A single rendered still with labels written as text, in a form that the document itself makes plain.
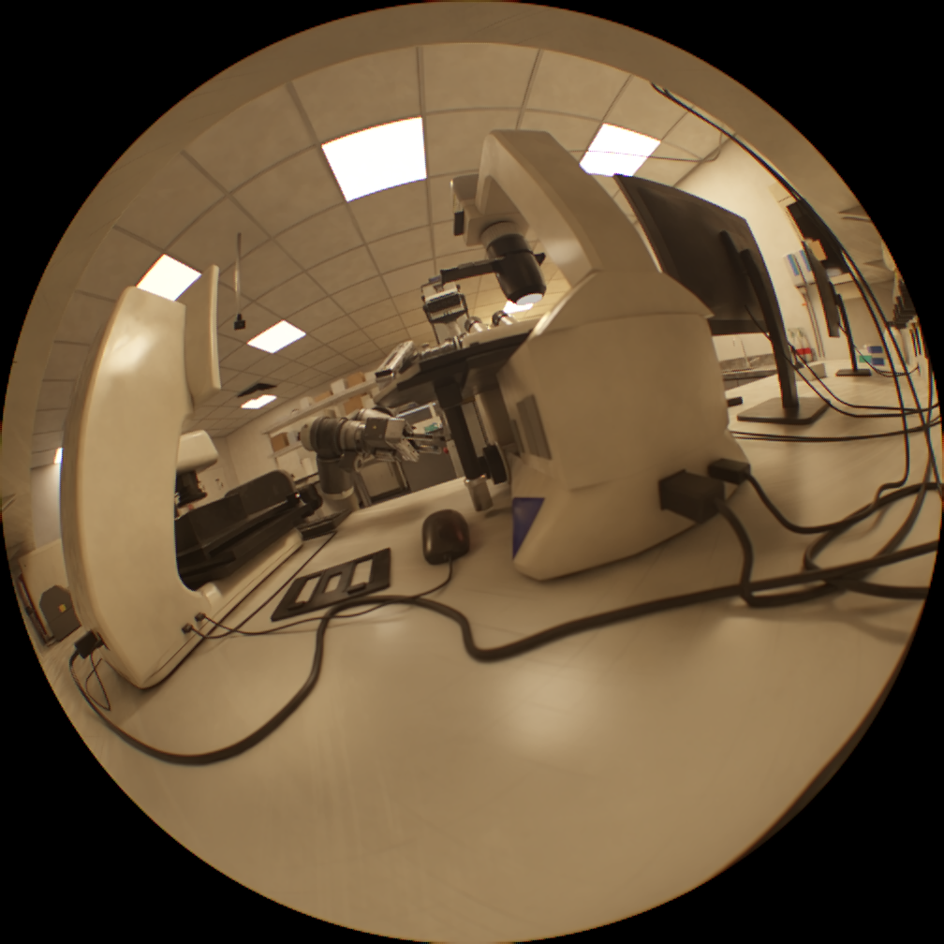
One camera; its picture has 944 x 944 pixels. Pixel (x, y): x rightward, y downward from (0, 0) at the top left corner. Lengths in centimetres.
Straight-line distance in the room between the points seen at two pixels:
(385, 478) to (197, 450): 479
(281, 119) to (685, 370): 196
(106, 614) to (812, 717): 50
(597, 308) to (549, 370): 6
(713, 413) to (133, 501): 60
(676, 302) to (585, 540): 21
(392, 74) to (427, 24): 156
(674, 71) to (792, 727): 56
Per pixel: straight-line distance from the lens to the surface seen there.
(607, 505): 20
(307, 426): 65
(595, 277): 21
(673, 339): 24
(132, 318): 53
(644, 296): 24
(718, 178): 331
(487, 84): 208
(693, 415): 24
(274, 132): 199
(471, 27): 38
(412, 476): 354
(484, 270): 45
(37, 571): 212
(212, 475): 745
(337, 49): 36
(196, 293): 63
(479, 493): 38
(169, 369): 53
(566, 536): 20
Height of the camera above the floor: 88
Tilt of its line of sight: 10 degrees down
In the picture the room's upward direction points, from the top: 18 degrees counter-clockwise
